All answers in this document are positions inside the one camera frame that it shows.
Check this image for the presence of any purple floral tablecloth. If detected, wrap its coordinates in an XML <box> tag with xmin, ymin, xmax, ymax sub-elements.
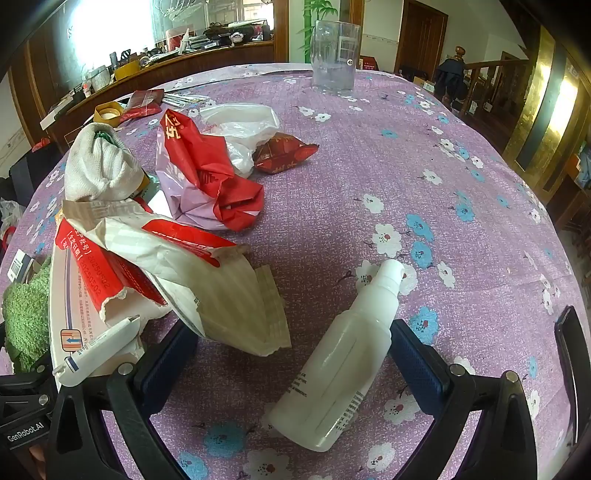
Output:
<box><xmin>0</xmin><ymin>62</ymin><xmax>573</xmax><ymax>480</ymax></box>

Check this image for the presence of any white plastic bag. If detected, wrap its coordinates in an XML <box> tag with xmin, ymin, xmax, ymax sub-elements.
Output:
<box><xmin>199</xmin><ymin>104</ymin><xmax>281</xmax><ymax>177</ymax></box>

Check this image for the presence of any brown wooden door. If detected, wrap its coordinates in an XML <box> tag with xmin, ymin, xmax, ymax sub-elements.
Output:
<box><xmin>396</xmin><ymin>0</ymin><xmax>448</xmax><ymax>75</ymax></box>

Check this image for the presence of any cluttered wooden counter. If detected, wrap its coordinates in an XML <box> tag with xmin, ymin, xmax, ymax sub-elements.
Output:
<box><xmin>9</xmin><ymin>18</ymin><xmax>278</xmax><ymax>153</ymax></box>

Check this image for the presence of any torn beige paper bag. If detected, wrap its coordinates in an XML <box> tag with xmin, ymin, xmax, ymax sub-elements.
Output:
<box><xmin>61</xmin><ymin>199</ymin><xmax>293</xmax><ymax>357</ymax></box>

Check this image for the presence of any dark jacket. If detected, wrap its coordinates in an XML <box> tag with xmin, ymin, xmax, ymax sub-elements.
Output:
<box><xmin>434</xmin><ymin>58</ymin><xmax>465</xmax><ymax>100</ymax></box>

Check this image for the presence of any white spray bottle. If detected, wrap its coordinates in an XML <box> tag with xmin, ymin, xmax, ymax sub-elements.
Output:
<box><xmin>262</xmin><ymin>258</ymin><xmax>405</xmax><ymax>452</ymax></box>

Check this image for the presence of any white red printed package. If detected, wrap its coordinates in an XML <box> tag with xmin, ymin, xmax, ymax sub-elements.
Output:
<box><xmin>48</xmin><ymin>217</ymin><xmax>171</xmax><ymax>374</ymax></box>

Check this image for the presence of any green towel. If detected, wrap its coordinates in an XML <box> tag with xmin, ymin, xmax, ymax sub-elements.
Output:
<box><xmin>2</xmin><ymin>258</ymin><xmax>51</xmax><ymax>370</ymax></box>

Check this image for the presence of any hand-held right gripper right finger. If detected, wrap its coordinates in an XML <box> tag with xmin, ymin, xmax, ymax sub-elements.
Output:
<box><xmin>390</xmin><ymin>319</ymin><xmax>539</xmax><ymax>480</ymax></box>

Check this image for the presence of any red plastic bag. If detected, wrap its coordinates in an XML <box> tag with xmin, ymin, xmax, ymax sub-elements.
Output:
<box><xmin>163</xmin><ymin>109</ymin><xmax>265</xmax><ymax>232</ymax></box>

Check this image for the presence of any clear plastic measuring cup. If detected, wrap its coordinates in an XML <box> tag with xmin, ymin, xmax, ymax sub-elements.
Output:
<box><xmin>310</xmin><ymin>20</ymin><xmax>362</xmax><ymax>97</ymax></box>

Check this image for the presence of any wooden stair railing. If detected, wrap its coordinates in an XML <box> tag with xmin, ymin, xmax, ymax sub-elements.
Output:
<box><xmin>434</xmin><ymin>45</ymin><xmax>527</xmax><ymax>125</ymax></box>

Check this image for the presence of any red snack packet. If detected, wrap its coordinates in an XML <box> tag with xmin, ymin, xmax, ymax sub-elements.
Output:
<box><xmin>253</xmin><ymin>132</ymin><xmax>320</xmax><ymax>175</ymax></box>

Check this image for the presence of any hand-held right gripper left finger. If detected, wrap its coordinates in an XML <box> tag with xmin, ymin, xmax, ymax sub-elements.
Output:
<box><xmin>46</xmin><ymin>318</ymin><xmax>200</xmax><ymax>480</ymax></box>

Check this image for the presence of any green bamboo wall sticker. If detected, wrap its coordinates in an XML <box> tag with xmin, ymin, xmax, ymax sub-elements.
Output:
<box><xmin>298</xmin><ymin>0</ymin><xmax>333</xmax><ymax>63</ymax></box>

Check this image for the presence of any yellow tape roll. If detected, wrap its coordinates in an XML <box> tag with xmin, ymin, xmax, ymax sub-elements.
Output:
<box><xmin>94</xmin><ymin>102</ymin><xmax>126</xmax><ymax>125</ymax></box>

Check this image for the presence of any dark red packet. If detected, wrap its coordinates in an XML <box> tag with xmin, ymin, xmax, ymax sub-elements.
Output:
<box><xmin>119</xmin><ymin>89</ymin><xmax>165</xmax><ymax>124</ymax></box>

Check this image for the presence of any wrapped chopsticks bundle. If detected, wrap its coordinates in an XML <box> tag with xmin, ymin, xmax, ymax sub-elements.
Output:
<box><xmin>163</xmin><ymin>92</ymin><xmax>208</xmax><ymax>106</ymax></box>

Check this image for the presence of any white knit glove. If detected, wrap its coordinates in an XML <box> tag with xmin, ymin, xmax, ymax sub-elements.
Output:
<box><xmin>64</xmin><ymin>122</ymin><xmax>146</xmax><ymax>204</ymax></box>

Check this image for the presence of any white ointment tube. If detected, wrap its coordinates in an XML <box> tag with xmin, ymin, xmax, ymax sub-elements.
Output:
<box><xmin>52</xmin><ymin>315</ymin><xmax>141</xmax><ymax>387</ymax></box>

